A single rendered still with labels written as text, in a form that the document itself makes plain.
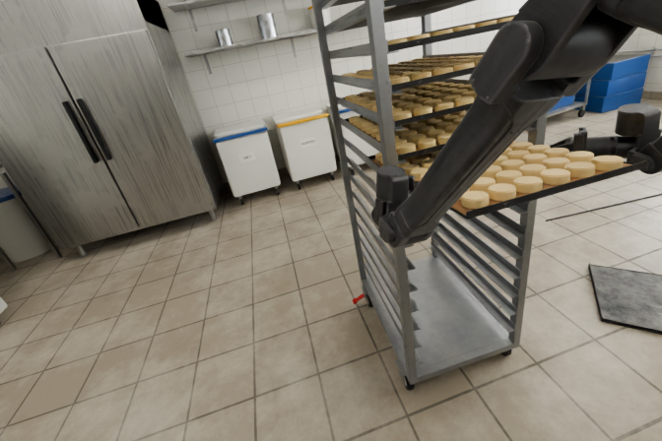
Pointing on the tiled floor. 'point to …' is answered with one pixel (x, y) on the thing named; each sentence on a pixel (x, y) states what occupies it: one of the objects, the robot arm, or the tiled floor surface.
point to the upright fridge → (99, 115)
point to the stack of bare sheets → (628, 297)
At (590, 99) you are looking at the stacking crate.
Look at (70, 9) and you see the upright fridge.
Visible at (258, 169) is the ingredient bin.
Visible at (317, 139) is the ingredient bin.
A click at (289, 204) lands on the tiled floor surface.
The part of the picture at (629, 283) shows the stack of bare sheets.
